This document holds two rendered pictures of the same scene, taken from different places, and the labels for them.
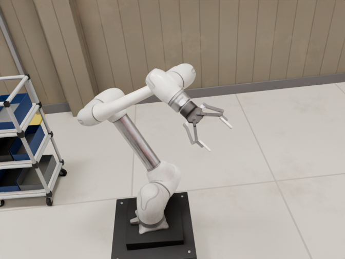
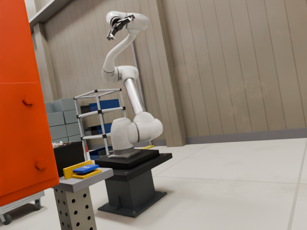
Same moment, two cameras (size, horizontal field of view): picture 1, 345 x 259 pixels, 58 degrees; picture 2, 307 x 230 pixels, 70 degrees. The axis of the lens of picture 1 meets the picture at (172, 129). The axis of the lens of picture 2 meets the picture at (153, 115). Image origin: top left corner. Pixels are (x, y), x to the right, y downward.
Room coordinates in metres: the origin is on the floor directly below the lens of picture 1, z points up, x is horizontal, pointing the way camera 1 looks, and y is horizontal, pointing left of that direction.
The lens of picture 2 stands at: (0.13, -1.02, 0.64)
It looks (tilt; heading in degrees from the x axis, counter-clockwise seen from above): 1 degrees down; 38
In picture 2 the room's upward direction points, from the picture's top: 10 degrees counter-clockwise
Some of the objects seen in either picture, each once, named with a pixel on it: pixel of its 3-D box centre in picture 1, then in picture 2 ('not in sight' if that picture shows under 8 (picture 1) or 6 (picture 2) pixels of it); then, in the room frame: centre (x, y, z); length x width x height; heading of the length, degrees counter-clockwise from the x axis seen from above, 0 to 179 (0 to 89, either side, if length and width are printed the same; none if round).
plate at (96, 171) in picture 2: not in sight; (87, 173); (0.59, -0.30, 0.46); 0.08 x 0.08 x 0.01; 88
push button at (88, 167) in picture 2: not in sight; (86, 169); (0.59, -0.30, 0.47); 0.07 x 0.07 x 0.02; 88
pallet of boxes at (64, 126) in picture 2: not in sight; (51, 130); (2.59, 3.89, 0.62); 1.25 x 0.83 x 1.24; 91
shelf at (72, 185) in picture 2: not in sight; (65, 176); (0.60, -0.13, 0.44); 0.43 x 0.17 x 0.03; 88
